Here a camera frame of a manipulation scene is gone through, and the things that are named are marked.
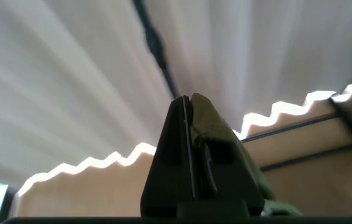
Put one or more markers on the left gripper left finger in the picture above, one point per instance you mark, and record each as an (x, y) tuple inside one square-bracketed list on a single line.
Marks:
[(166, 186)]

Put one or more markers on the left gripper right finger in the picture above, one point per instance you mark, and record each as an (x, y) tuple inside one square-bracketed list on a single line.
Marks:
[(235, 193)]

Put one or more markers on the green long-sleeved shirt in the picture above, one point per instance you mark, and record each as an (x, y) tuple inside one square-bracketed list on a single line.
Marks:
[(222, 127)]

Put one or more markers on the black clothes rack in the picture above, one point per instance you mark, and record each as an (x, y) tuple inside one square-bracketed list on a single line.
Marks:
[(155, 43)]

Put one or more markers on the beige curtain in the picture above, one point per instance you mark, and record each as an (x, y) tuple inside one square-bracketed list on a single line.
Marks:
[(70, 77)]

